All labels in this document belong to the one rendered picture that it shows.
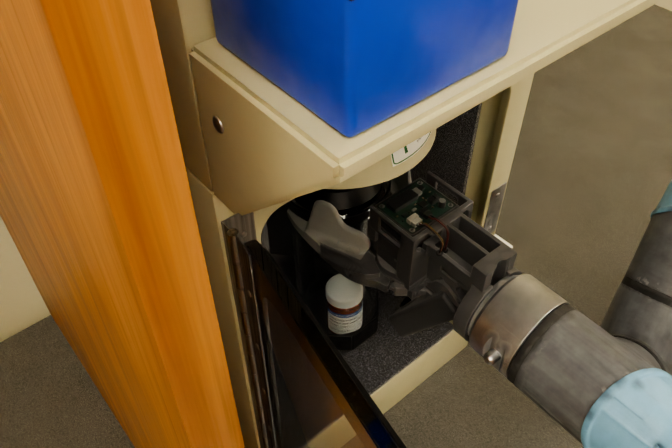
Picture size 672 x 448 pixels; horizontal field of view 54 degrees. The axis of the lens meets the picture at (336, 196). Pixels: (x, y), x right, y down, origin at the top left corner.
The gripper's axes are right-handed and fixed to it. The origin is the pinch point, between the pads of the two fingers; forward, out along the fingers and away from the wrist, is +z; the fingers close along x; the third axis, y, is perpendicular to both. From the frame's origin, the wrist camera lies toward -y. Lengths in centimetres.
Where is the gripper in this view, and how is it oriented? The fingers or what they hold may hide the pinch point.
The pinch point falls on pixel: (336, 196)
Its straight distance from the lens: 65.3
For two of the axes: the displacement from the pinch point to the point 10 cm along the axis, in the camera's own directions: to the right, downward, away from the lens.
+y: -0.1, -7.3, -6.9
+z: -6.4, -5.2, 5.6
